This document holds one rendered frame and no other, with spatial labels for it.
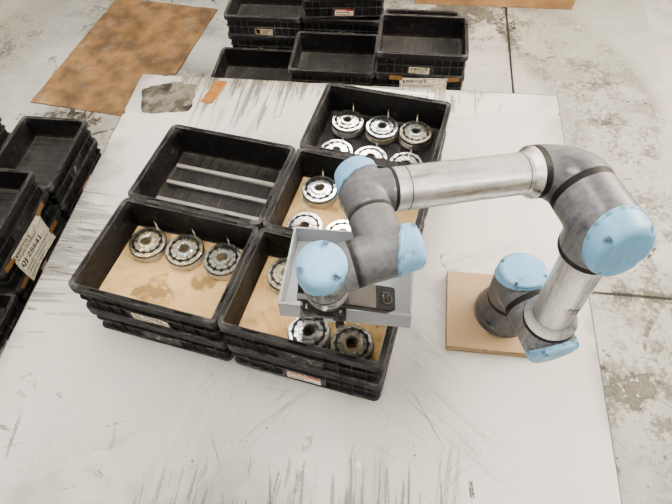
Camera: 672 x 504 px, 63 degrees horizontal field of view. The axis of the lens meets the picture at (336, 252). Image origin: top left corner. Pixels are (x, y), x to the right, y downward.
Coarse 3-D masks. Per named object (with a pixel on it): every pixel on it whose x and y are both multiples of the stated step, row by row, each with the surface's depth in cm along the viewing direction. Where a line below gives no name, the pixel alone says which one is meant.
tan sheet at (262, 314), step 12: (264, 276) 146; (264, 288) 144; (252, 300) 142; (264, 300) 142; (276, 300) 141; (252, 312) 140; (264, 312) 140; (276, 312) 139; (240, 324) 138; (252, 324) 138; (264, 324) 138; (276, 324) 138; (288, 324) 137; (348, 324) 137; (360, 324) 137; (372, 324) 137; (372, 336) 135; (372, 360) 131
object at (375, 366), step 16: (256, 240) 140; (240, 272) 135; (224, 304) 130; (240, 336) 128; (256, 336) 125; (272, 336) 125; (304, 352) 124; (320, 352) 122; (336, 352) 122; (384, 352) 122; (368, 368) 121
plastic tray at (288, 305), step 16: (304, 240) 125; (336, 240) 124; (288, 256) 118; (288, 272) 118; (288, 288) 118; (400, 288) 117; (288, 304) 111; (400, 304) 115; (352, 320) 113; (368, 320) 112; (384, 320) 111; (400, 320) 110
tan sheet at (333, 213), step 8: (296, 192) 162; (296, 200) 160; (336, 200) 160; (296, 208) 159; (304, 208) 159; (312, 208) 158; (328, 208) 158; (336, 208) 158; (288, 216) 157; (320, 216) 157; (328, 216) 157; (336, 216) 156; (344, 216) 156; (400, 216) 156; (408, 216) 156; (328, 224) 155
